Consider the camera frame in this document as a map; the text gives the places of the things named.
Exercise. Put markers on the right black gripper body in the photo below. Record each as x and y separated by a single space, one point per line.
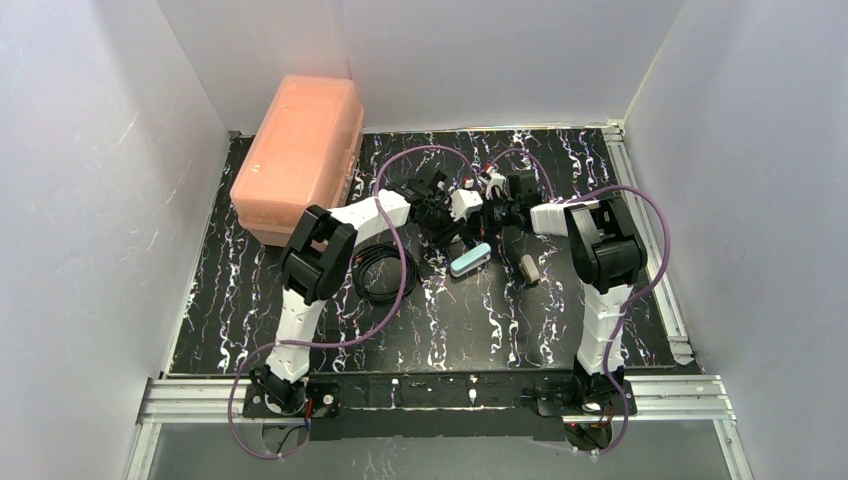
486 216

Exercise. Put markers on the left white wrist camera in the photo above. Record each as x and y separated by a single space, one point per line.
464 202

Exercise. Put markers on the orange plastic storage box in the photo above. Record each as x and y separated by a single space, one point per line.
303 154

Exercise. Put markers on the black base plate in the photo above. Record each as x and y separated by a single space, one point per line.
521 403

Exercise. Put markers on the aluminium frame rail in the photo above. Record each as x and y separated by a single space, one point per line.
192 428

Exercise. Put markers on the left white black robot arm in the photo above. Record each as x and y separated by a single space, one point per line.
316 261

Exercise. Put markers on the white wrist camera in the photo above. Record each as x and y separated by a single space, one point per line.
495 184
464 202

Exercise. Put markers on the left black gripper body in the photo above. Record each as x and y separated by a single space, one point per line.
444 225

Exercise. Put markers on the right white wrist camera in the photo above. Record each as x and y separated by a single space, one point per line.
495 184

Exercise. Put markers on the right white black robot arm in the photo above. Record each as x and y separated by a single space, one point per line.
608 256

